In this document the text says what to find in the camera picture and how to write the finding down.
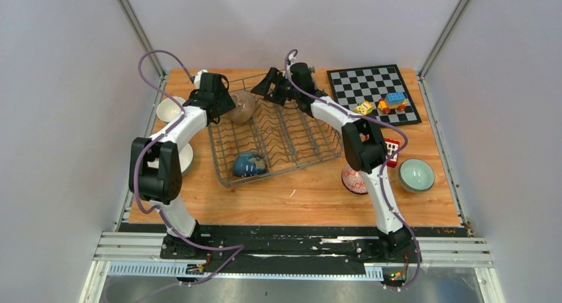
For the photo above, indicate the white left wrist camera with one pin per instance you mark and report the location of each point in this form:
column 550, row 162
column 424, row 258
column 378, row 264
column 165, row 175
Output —
column 197, row 78

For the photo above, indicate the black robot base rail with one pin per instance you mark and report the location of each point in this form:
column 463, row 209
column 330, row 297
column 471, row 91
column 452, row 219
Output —
column 269, row 249

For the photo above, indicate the mint green leaf bowl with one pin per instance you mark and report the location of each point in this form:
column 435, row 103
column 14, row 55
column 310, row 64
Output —
column 416, row 175

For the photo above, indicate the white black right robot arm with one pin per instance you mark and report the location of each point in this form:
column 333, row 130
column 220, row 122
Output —
column 364, row 145

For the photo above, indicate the teal bowl with orange flower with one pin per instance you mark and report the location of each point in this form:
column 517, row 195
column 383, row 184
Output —
column 186, row 156

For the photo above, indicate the beige bowl with flower sprig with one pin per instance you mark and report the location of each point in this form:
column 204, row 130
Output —
column 167, row 110

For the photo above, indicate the black white chessboard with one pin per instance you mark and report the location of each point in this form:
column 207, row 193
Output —
column 353, row 86

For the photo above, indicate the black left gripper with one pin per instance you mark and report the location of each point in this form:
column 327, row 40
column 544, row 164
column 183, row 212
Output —
column 226, row 103

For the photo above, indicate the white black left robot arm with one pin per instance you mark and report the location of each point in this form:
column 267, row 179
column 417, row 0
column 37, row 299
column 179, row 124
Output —
column 155, row 174

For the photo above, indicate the yellow owl toy block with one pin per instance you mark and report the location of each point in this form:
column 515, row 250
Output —
column 364, row 108

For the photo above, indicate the red toy house block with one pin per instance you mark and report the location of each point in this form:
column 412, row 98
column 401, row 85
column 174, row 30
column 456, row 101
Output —
column 392, row 147

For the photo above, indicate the toy brick car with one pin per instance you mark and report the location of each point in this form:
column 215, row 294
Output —
column 393, row 101

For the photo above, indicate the dark blue floral bowl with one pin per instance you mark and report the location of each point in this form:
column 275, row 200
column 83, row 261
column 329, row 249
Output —
column 249, row 164

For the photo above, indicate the grey wire dish rack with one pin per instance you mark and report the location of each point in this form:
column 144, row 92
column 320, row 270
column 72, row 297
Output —
column 286, row 139

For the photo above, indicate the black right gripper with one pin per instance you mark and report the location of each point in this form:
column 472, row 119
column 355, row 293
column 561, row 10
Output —
column 276, row 77

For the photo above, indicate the blue white zigzag bowl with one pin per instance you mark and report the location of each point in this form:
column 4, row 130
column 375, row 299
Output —
column 353, row 181

